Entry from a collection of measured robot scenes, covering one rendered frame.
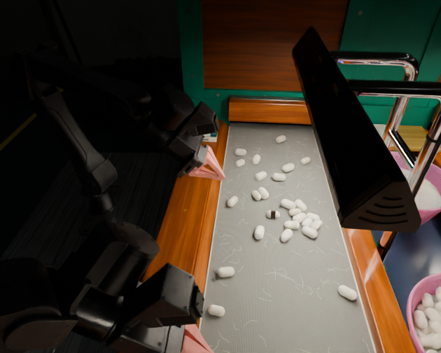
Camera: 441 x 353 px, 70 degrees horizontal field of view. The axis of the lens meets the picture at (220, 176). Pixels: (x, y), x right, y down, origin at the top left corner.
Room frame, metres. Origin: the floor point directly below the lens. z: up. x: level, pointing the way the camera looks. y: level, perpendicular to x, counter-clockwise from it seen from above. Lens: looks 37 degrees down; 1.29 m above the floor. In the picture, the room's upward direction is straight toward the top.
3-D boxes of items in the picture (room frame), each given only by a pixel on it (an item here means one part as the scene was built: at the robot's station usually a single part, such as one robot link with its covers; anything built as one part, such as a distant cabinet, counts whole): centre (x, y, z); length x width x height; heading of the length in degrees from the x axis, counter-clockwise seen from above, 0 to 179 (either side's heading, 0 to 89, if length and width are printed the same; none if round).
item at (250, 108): (0.99, -0.18, 0.83); 0.30 x 0.06 x 0.07; 85
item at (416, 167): (0.53, -0.28, 0.90); 0.20 x 0.19 x 0.45; 175
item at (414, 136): (0.90, -0.51, 0.77); 0.33 x 0.15 x 0.01; 85
